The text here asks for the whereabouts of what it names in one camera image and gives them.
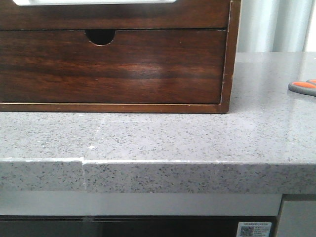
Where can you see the white QR code sticker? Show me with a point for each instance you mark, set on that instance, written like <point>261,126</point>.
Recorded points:
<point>254,229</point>

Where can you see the dark wooden drawer cabinet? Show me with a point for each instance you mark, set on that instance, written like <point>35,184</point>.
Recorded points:
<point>101,37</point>

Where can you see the wooden drawer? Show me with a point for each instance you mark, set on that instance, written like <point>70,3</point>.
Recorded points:
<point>180,14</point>
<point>137,66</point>

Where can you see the orange grey handled scissors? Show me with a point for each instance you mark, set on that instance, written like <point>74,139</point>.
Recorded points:
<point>304,87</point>

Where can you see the white tray in drawer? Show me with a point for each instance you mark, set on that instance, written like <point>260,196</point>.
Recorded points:
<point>85,2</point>

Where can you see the grey cabinet door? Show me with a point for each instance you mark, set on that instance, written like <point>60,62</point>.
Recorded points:
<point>297,216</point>

